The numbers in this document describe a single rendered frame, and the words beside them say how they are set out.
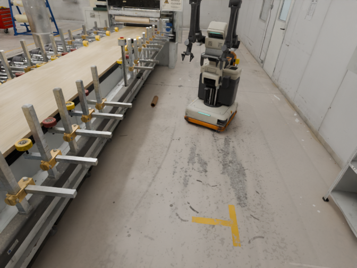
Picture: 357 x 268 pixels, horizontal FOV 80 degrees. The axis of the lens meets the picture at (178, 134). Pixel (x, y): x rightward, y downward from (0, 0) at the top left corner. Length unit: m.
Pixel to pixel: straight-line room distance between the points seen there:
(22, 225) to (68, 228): 0.83
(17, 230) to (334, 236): 2.27
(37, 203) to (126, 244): 0.81
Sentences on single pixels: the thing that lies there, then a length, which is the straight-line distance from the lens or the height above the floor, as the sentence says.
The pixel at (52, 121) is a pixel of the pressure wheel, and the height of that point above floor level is 0.91.
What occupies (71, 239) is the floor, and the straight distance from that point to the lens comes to 2.06.
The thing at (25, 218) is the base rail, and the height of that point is 0.70.
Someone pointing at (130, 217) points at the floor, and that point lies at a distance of 2.05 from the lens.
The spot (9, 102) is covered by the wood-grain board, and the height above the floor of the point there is 0.90.
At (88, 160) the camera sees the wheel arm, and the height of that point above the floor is 0.82.
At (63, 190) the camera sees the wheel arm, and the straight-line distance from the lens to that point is 1.20.
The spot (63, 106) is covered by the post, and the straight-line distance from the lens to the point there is 1.48.
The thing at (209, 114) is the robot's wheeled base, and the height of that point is 0.26.
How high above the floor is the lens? 1.67
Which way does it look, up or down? 34 degrees down
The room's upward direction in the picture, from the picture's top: 3 degrees clockwise
